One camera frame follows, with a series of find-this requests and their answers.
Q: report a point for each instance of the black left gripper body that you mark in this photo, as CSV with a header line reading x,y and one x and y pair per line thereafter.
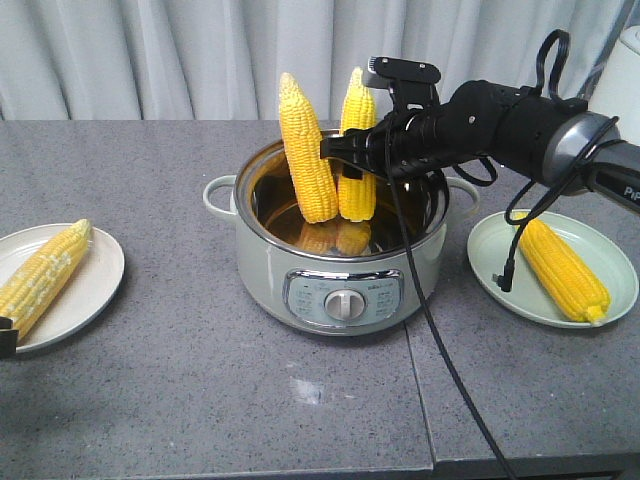
x,y
8,338

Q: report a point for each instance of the mint green plate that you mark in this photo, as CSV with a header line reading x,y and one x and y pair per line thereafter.
x,y
488,247

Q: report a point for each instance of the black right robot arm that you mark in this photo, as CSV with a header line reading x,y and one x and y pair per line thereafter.
x,y
558,144

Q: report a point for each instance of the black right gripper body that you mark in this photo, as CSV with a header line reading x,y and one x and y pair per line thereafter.
x,y
400,147

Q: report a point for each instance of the white rice cooker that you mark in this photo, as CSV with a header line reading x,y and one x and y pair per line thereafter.
x,y
617,90

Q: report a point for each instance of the cream white plate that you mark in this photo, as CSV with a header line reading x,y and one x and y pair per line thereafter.
x,y
90,289

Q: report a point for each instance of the orange-yellow corn cob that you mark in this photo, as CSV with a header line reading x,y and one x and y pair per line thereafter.
x,y
312,176

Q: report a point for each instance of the pale speckled corn cob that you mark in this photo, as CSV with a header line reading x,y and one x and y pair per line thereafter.
x,y
31,289

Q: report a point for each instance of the grey pleated curtain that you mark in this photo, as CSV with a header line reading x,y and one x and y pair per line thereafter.
x,y
222,60

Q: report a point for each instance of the bright yellow corn cob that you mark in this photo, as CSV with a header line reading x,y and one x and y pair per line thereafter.
x,y
357,189
575,289

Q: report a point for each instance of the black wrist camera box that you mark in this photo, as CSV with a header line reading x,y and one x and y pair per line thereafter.
x,y
383,71

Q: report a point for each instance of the pale green electric cooking pot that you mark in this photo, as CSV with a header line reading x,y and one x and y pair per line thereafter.
x,y
337,278

